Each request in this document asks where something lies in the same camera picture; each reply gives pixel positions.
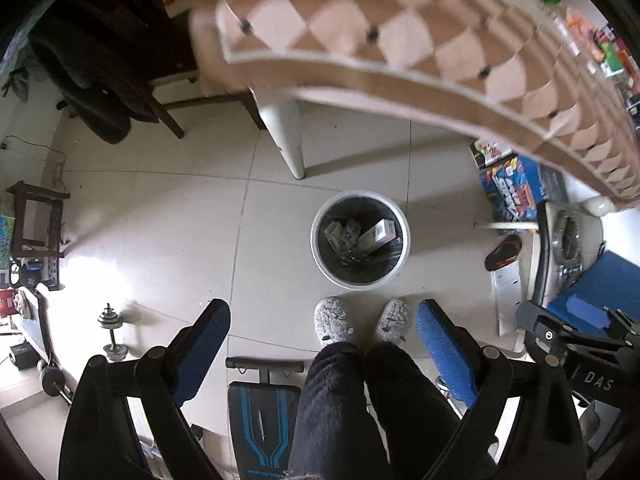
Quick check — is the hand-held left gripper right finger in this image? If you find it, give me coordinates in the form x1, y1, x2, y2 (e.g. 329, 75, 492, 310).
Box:
416, 299, 588, 480

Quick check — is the small wooden stool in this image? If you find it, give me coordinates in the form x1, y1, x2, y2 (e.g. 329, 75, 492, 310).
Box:
6, 181, 71, 259

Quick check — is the small metal dumbbell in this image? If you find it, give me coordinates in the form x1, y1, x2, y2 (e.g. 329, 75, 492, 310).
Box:
97, 304, 129, 361

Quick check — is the person's right grey slipper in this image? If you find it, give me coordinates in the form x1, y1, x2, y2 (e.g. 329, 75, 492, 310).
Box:
376, 298, 412, 344

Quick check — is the person's leg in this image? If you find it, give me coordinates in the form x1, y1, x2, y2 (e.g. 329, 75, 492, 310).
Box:
289, 341, 391, 480
365, 342, 496, 480

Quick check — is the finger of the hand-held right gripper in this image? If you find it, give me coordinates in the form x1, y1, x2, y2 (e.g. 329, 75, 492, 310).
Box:
516, 300, 640, 367
574, 294, 640, 336

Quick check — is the dark wooden chair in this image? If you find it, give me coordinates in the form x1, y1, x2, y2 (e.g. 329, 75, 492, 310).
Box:
50, 0, 266, 141

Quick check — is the black barbell weight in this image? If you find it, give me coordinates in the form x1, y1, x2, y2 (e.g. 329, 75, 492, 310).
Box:
39, 364, 75, 405

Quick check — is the table with checkered cloth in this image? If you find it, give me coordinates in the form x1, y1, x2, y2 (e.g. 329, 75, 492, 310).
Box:
191, 0, 640, 211

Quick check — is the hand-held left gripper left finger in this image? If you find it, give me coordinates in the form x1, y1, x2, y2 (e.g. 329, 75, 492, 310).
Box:
59, 298, 232, 480

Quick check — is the small green white box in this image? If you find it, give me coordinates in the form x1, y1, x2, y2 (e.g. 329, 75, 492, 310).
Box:
469, 139, 512, 168

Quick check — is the person's grey slipper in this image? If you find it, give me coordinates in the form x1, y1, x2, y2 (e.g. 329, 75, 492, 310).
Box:
376, 298, 412, 344
314, 297, 354, 346

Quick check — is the black red slipper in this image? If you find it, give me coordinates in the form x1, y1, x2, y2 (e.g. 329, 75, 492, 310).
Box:
484, 234, 523, 272

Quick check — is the person's left grey slipper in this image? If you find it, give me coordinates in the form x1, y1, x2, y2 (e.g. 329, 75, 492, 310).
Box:
314, 297, 354, 346

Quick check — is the blue flat panel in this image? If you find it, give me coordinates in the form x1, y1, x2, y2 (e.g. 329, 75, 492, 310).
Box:
546, 250, 640, 322

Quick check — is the orange packet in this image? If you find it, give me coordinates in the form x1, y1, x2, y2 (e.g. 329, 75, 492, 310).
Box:
565, 7, 595, 57

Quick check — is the printed crumpled carton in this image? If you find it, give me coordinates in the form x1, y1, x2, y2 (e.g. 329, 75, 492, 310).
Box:
324, 217, 362, 252

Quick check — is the black blue weight bench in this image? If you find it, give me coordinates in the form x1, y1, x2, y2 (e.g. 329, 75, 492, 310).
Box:
226, 356, 306, 480

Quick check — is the white trash bin black liner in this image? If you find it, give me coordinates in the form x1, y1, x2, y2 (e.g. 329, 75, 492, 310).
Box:
310, 190, 411, 291

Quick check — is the white cardboard box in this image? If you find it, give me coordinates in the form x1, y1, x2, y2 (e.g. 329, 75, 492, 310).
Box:
357, 218, 398, 253

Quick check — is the grey metal appliance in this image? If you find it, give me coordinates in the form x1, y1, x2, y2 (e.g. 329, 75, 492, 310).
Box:
531, 200, 607, 307

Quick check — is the small black box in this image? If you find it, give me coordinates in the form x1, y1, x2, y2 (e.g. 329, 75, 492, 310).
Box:
9, 344, 35, 370

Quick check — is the person's left leg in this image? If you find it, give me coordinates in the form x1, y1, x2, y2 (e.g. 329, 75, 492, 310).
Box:
289, 341, 391, 480

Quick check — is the person's right leg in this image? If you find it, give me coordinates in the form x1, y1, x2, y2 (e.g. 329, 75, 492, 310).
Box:
365, 342, 496, 480

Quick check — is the dark jacket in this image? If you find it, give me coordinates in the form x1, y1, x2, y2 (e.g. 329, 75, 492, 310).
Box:
29, 17, 162, 145

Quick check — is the blue printed toy box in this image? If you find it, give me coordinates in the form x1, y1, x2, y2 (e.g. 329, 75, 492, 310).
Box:
479, 156, 568, 223

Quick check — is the white flat board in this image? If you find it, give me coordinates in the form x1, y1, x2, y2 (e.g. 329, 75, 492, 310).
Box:
491, 259, 525, 337

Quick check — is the white wooden stick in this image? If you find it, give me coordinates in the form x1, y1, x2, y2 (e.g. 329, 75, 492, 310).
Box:
474, 221, 540, 232

